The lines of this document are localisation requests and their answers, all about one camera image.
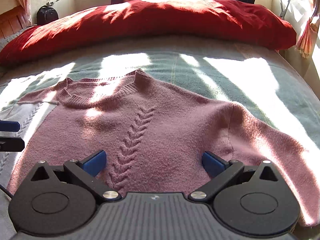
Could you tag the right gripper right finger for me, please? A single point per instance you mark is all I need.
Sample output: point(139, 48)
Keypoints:
point(222, 173)

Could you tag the green plaid bed blanket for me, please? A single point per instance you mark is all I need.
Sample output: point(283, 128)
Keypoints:
point(258, 78)

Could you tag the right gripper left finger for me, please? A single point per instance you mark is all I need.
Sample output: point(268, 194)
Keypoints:
point(83, 173)

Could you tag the grey pillow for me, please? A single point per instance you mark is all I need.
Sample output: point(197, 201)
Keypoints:
point(6, 40)

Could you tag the wooden headboard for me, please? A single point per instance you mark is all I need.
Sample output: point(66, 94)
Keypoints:
point(13, 21)

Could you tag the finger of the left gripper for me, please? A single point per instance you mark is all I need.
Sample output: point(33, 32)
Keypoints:
point(11, 144)
point(9, 126)

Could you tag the red duvet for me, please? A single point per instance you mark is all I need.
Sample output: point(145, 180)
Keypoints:
point(221, 19)

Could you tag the black bag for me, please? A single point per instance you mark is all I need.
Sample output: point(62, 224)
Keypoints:
point(46, 15)

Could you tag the pink and white sweater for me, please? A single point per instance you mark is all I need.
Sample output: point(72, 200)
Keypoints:
point(154, 134)

